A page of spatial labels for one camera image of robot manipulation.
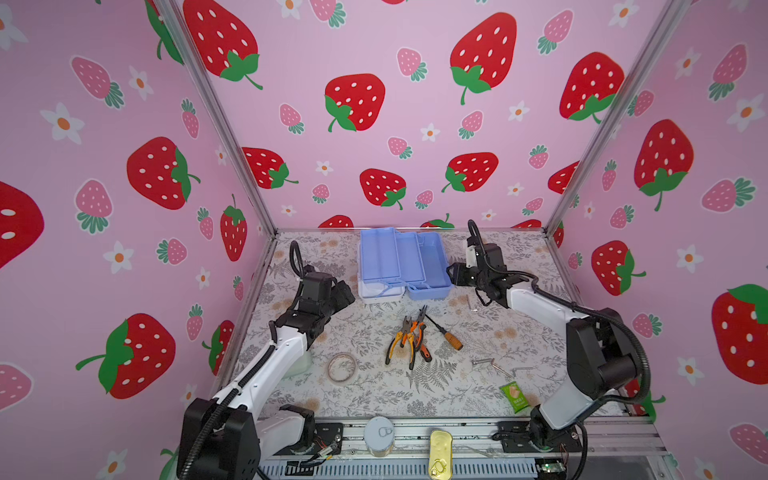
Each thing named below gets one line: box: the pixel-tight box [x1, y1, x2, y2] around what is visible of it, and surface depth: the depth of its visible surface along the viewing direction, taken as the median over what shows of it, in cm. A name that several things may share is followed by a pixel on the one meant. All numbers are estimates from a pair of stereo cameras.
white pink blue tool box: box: [358, 227, 453, 304], surface depth 102 cm
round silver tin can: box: [364, 416, 395, 457], surface depth 72 cm
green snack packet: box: [499, 381, 529, 414], surface depth 82 cm
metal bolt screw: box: [471, 358, 506, 374], surface depth 89 cm
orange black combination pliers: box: [410, 304, 433, 362], surface depth 92 cm
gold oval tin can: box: [428, 430, 453, 480], surface depth 70 cm
